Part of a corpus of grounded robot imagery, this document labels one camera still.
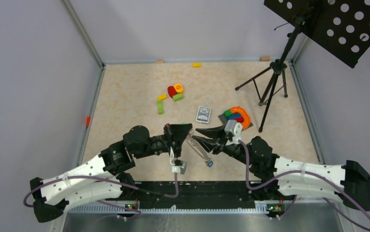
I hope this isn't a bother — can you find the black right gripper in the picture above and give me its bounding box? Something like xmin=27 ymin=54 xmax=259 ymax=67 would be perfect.
xmin=192 ymin=124 xmax=254 ymax=166

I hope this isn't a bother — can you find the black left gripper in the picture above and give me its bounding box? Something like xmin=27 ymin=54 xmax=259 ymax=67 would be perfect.
xmin=134 ymin=123 xmax=192 ymax=159

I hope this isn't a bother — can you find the perforated metal keyring plate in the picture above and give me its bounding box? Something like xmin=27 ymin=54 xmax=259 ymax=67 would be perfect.
xmin=186 ymin=129 xmax=212 ymax=165

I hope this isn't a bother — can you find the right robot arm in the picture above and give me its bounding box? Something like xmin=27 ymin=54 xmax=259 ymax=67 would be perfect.
xmin=192 ymin=126 xmax=370 ymax=212

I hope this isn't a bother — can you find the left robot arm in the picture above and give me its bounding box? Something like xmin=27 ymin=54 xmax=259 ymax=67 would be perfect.
xmin=23 ymin=124 xmax=192 ymax=223

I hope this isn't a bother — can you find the grey lego baseplate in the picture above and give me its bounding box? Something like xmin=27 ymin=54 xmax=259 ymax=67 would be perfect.
xmin=218 ymin=113 xmax=253 ymax=128

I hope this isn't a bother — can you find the playing card deck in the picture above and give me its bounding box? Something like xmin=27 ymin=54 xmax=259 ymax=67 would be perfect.
xmin=195 ymin=106 xmax=212 ymax=124

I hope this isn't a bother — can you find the green lego brick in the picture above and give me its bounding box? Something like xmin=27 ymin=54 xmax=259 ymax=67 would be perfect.
xmin=224 ymin=109 xmax=233 ymax=117

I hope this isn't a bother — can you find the blue lego brick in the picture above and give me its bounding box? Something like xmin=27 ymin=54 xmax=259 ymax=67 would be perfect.
xmin=228 ymin=113 xmax=242 ymax=120

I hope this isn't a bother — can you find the red lego brick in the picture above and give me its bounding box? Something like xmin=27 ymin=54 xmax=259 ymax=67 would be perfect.
xmin=235 ymin=117 xmax=244 ymax=123

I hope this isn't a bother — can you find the green rectangular block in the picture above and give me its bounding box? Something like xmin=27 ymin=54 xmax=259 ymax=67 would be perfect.
xmin=172 ymin=93 xmax=184 ymax=102

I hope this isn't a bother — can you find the orange curved lego tube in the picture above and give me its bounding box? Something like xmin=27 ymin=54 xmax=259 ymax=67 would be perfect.
xmin=230 ymin=106 xmax=251 ymax=130

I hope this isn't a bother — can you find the yellow rectangular block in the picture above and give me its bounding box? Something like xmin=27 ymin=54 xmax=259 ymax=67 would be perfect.
xmin=157 ymin=94 xmax=168 ymax=101

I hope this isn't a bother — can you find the red cylinder block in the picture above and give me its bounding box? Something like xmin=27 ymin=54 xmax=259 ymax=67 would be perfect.
xmin=167 ymin=86 xmax=178 ymax=98

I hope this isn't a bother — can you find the orange round block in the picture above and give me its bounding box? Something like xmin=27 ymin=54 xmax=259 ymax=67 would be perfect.
xmin=173 ymin=83 xmax=184 ymax=94

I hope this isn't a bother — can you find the yellow block at far edge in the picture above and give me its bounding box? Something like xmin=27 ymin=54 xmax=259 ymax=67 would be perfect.
xmin=192 ymin=62 xmax=202 ymax=68

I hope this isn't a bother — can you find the black tripod stand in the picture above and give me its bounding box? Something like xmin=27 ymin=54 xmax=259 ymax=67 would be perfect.
xmin=235 ymin=16 xmax=305 ymax=132

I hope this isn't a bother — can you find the black perforated panel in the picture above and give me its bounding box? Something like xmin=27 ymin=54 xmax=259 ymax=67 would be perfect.
xmin=264 ymin=0 xmax=370 ymax=68

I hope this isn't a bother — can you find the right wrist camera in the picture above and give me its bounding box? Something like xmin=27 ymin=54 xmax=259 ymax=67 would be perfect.
xmin=224 ymin=120 xmax=243 ymax=145

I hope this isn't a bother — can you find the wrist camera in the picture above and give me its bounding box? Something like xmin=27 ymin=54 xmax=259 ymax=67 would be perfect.
xmin=170 ymin=147 xmax=187 ymax=174
xmin=224 ymin=120 xmax=243 ymax=145

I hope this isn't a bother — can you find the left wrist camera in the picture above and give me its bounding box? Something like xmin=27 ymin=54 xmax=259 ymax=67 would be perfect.
xmin=170 ymin=147 xmax=187 ymax=174

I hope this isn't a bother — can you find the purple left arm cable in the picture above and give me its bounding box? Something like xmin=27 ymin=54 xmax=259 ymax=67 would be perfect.
xmin=23 ymin=171 xmax=180 ymax=221

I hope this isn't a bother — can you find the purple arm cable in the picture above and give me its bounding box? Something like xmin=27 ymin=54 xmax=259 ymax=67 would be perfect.
xmin=239 ymin=140 xmax=370 ymax=232
xmin=23 ymin=171 xmax=180 ymax=221

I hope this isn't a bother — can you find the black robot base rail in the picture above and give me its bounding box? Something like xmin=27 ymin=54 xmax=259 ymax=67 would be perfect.
xmin=116 ymin=181 xmax=277 ymax=210

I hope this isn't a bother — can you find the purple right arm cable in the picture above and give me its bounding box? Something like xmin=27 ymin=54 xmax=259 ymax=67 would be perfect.
xmin=239 ymin=140 xmax=370 ymax=232

